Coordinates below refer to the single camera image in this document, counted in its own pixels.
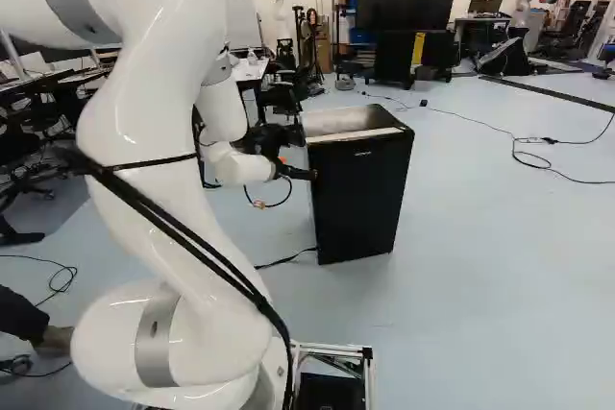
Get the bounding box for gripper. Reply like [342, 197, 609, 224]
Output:
[238, 123, 319, 181]

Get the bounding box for black mini fridge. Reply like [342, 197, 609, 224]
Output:
[303, 103, 416, 267]

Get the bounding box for black office chair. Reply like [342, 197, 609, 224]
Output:
[257, 65, 309, 126]

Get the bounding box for table with pale top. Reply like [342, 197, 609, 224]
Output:
[229, 55, 272, 126]

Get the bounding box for person's legs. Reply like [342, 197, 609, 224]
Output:
[0, 283, 77, 359]

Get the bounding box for black fridge power cable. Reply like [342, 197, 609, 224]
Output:
[253, 247, 320, 271]

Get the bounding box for black floor cable with strip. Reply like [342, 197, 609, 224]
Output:
[510, 109, 615, 186]

